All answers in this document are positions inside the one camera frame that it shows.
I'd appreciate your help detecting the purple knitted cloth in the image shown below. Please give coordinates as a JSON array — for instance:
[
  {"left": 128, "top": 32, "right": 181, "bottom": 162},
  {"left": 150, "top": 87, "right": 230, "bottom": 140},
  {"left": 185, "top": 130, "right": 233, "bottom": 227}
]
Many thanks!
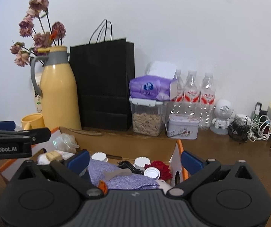
[{"left": 88, "top": 159, "right": 159, "bottom": 190}]

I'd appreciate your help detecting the large white ribbed cap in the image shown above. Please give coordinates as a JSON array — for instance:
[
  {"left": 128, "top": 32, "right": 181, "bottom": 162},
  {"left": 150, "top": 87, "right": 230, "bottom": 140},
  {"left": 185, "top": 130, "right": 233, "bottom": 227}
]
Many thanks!
[{"left": 91, "top": 152, "right": 108, "bottom": 162}]

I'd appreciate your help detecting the small yellow packet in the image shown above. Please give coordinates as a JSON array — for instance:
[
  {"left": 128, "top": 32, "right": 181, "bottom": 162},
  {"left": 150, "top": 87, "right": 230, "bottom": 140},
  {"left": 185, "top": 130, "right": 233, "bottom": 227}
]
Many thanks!
[{"left": 46, "top": 150, "right": 63, "bottom": 162}]

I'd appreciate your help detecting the iridescent ball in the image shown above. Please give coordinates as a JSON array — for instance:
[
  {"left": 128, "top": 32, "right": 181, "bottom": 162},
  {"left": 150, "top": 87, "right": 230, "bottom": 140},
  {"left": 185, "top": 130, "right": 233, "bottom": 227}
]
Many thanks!
[{"left": 53, "top": 133, "right": 79, "bottom": 154}]

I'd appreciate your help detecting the red artificial rose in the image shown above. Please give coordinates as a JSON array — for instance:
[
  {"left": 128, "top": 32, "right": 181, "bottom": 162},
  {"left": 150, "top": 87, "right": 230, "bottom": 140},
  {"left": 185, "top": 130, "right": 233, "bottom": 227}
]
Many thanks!
[{"left": 144, "top": 160, "right": 172, "bottom": 181}]

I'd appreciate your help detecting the translucent silicone piece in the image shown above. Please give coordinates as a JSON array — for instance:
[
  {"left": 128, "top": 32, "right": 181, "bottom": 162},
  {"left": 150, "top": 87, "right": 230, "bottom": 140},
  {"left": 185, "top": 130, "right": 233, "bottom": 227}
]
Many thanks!
[{"left": 103, "top": 169, "right": 132, "bottom": 181}]

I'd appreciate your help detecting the dried orange leaf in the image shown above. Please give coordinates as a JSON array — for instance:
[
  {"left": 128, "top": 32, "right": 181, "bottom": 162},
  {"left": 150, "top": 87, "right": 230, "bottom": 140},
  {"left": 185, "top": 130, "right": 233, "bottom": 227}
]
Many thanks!
[{"left": 98, "top": 180, "right": 108, "bottom": 195}]

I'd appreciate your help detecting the black usb cable bundle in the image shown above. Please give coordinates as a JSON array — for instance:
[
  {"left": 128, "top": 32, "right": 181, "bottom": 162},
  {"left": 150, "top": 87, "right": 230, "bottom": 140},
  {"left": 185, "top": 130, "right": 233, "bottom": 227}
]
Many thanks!
[{"left": 117, "top": 160, "right": 146, "bottom": 173}]

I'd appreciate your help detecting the white jar cap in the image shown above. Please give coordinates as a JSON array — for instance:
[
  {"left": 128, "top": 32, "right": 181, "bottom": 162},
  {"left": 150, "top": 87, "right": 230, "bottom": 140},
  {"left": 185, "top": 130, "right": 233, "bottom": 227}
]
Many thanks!
[{"left": 133, "top": 156, "right": 151, "bottom": 171}]

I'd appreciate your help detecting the yellow plush toy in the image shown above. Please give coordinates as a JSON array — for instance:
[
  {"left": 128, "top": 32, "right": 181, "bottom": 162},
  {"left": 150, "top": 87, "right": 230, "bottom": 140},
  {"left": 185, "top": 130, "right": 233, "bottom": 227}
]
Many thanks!
[{"left": 156, "top": 179, "right": 172, "bottom": 195}]

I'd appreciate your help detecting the yellow ceramic mug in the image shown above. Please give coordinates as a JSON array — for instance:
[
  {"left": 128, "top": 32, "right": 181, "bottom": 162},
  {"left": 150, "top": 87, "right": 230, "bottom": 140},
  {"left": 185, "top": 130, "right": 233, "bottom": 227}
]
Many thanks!
[{"left": 21, "top": 113, "right": 45, "bottom": 130}]

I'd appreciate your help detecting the white tin box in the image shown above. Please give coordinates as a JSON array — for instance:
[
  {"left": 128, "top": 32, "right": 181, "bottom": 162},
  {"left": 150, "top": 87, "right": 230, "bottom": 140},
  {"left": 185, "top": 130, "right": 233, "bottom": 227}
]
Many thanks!
[{"left": 165, "top": 114, "right": 200, "bottom": 140}]

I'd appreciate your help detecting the red cardboard pumpkin box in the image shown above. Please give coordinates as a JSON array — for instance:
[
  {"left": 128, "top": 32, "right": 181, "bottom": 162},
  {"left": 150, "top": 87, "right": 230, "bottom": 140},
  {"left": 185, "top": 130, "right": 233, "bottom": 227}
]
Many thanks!
[{"left": 0, "top": 126, "right": 189, "bottom": 187}]

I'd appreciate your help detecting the yellow thermos jug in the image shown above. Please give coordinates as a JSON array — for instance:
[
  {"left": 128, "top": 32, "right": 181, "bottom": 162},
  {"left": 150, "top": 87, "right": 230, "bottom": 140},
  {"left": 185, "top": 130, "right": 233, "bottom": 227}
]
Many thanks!
[{"left": 31, "top": 46, "right": 82, "bottom": 130}]

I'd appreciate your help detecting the water bottle left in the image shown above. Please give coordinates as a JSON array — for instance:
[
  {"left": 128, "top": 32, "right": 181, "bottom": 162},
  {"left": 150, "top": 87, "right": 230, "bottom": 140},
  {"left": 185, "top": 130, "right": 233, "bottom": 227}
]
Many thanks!
[{"left": 170, "top": 70, "right": 184, "bottom": 114}]

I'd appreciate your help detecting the water bottle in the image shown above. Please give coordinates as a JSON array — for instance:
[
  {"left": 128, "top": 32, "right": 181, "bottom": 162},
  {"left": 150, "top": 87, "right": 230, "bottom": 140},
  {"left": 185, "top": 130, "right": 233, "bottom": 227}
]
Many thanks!
[
  {"left": 184, "top": 70, "right": 200, "bottom": 116},
  {"left": 199, "top": 73, "right": 215, "bottom": 130},
  {"left": 170, "top": 70, "right": 184, "bottom": 114}
]

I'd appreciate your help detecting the water bottle right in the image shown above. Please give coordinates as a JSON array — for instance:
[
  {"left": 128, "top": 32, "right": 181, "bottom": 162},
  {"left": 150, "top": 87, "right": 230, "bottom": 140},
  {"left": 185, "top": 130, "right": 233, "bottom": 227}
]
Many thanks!
[{"left": 199, "top": 73, "right": 215, "bottom": 130}]

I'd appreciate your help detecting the white robot figurine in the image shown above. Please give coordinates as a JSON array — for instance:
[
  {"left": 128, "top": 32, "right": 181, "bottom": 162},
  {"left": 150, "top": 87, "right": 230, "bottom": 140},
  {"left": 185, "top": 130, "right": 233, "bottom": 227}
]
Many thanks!
[{"left": 210, "top": 100, "right": 233, "bottom": 135}]

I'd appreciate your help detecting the clear seed container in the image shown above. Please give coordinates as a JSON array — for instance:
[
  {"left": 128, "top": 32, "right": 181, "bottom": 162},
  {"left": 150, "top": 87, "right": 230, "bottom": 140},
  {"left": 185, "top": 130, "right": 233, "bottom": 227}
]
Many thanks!
[{"left": 129, "top": 97, "right": 168, "bottom": 136}]

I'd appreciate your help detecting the white milk carton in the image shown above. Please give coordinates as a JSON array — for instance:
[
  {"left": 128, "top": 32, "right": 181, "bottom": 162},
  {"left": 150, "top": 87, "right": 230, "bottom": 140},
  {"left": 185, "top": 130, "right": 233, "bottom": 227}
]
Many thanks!
[{"left": 34, "top": 72, "right": 42, "bottom": 113}]

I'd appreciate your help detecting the water bottle middle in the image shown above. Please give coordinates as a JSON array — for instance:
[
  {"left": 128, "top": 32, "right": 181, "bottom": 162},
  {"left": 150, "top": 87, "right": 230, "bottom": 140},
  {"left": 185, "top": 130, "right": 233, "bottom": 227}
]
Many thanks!
[{"left": 184, "top": 70, "right": 200, "bottom": 116}]

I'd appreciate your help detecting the purple tissue pack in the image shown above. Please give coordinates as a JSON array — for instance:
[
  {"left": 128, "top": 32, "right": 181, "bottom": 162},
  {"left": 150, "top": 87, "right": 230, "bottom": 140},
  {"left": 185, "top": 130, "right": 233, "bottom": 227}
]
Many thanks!
[{"left": 129, "top": 75, "right": 177, "bottom": 101}]

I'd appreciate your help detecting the black paper bag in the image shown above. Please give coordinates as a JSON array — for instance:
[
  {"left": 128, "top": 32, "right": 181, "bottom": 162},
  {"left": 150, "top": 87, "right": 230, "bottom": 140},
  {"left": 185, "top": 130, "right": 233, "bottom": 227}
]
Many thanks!
[{"left": 69, "top": 18, "right": 136, "bottom": 132}]

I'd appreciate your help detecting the dried pink rose bouquet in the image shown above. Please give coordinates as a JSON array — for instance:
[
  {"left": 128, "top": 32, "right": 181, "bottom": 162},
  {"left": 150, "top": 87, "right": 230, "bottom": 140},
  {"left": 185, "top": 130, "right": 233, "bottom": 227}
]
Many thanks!
[{"left": 10, "top": 0, "right": 67, "bottom": 67}]

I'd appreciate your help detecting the tangled cables pile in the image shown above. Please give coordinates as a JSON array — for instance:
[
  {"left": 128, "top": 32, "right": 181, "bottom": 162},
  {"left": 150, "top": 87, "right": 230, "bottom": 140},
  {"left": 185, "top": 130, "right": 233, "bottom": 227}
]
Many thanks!
[{"left": 227, "top": 101, "right": 271, "bottom": 143}]

